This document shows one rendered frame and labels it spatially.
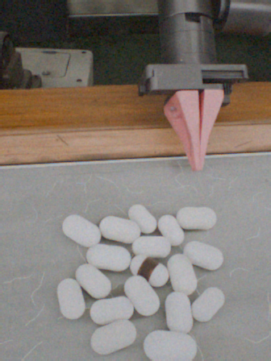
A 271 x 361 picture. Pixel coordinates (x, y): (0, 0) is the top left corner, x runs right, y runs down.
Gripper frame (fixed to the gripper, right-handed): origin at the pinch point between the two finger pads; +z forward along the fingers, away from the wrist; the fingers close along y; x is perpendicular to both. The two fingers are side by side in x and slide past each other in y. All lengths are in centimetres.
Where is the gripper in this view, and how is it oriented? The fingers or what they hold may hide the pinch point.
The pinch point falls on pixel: (197, 162)
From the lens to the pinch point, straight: 42.8
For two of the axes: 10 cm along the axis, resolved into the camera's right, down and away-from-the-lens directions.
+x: -1.3, 1.1, 9.9
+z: 0.5, 9.9, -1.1
